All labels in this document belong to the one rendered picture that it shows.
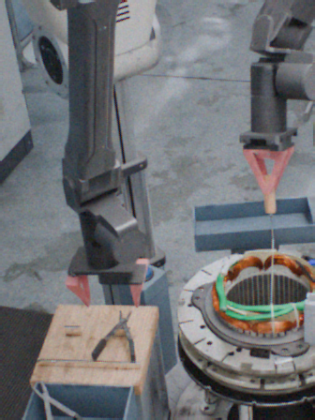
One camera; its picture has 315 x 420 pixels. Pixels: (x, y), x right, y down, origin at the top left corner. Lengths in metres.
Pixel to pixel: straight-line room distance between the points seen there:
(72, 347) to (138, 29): 0.60
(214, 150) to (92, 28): 3.08
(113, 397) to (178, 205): 2.35
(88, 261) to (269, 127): 0.35
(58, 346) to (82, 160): 0.43
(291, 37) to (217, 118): 3.06
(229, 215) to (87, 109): 0.75
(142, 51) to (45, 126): 2.91
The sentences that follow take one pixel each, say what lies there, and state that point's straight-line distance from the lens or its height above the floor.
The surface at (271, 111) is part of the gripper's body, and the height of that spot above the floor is 1.46.
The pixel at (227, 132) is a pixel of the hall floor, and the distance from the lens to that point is 4.27.
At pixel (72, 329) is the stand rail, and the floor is 1.08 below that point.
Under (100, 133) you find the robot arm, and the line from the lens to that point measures 1.20.
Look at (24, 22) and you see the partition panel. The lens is 5.30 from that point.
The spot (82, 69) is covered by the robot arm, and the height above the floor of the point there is 1.63.
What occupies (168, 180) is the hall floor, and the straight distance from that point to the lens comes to 3.93.
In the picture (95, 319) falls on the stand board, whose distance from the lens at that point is 1.58.
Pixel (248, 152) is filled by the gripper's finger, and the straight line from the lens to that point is 1.35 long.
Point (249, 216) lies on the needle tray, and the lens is 1.85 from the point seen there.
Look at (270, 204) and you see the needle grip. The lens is 1.38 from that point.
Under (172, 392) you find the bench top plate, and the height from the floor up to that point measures 0.78.
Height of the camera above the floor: 2.09
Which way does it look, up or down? 35 degrees down
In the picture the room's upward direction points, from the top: 6 degrees counter-clockwise
